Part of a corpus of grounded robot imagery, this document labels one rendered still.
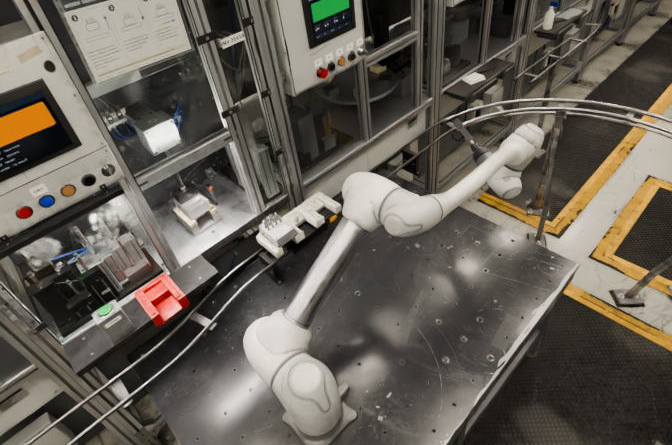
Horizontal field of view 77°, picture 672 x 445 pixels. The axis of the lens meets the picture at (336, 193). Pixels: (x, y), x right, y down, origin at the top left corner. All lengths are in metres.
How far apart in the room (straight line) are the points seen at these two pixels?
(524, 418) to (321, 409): 1.21
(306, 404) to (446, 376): 0.52
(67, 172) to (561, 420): 2.18
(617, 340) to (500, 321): 1.03
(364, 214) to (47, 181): 0.92
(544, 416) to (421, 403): 0.91
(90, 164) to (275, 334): 0.76
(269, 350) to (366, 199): 0.56
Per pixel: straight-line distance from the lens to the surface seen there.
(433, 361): 1.63
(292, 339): 1.41
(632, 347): 2.68
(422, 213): 1.29
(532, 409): 2.36
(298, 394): 1.31
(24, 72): 1.34
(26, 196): 1.44
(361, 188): 1.36
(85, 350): 1.72
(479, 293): 1.80
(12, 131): 1.34
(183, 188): 1.86
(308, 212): 1.84
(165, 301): 1.68
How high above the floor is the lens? 2.11
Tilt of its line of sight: 40 degrees down
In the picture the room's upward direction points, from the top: 9 degrees counter-clockwise
